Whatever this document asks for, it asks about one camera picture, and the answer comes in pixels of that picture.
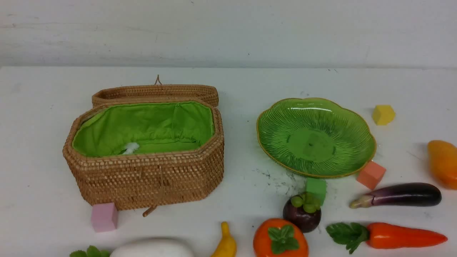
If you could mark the yellow banana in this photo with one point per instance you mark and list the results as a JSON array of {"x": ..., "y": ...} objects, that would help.
[{"x": 227, "y": 246}]

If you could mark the dark purple mangosteen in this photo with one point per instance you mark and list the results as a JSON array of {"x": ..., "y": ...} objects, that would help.
[{"x": 304, "y": 211}]

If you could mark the orange persimmon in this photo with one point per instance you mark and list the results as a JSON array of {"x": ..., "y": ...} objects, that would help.
[{"x": 277, "y": 237}]

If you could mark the white radish with leaves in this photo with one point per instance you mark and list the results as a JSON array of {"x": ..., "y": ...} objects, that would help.
[{"x": 150, "y": 247}]

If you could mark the orange yellow mango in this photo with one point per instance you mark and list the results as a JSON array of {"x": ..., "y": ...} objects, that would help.
[{"x": 443, "y": 162}]

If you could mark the woven wicker basket lid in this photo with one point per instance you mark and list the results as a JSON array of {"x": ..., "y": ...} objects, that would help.
[{"x": 208, "y": 94}]

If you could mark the green glass plate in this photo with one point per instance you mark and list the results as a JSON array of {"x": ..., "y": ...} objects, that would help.
[{"x": 315, "y": 137}]

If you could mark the woven wicker basket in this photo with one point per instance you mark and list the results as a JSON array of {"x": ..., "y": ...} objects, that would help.
[{"x": 147, "y": 153}]

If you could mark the green foam cube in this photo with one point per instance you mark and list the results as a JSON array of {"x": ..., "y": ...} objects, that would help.
[{"x": 317, "y": 187}]

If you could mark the orange foam cube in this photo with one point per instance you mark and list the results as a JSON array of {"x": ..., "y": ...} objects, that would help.
[{"x": 371, "y": 175}]

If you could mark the pink foam cube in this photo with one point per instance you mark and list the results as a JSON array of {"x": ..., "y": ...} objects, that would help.
[{"x": 104, "y": 217}]

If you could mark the yellow foam cube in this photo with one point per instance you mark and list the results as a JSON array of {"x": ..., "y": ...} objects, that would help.
[{"x": 383, "y": 114}]

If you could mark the orange carrot with leaves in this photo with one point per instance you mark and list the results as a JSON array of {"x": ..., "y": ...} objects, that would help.
[{"x": 380, "y": 235}]

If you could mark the purple eggplant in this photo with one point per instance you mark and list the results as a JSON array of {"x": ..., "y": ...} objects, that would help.
[{"x": 417, "y": 194}]

